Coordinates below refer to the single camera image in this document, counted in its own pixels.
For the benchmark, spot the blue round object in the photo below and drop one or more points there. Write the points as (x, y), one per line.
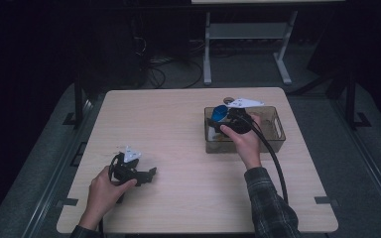
(219, 113)

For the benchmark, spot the white metal stand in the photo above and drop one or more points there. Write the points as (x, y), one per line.
(244, 31)

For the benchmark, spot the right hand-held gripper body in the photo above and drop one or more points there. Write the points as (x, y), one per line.
(243, 115)

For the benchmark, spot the person's left hand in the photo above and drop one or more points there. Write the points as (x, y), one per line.
(102, 195)

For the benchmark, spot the round table grommet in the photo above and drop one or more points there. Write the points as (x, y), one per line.
(228, 100)

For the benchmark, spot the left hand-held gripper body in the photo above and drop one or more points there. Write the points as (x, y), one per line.
(125, 167)

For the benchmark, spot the person's right hand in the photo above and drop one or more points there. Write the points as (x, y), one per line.
(244, 145)

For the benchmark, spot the transparent brown plastic bin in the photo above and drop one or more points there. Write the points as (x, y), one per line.
(271, 132)

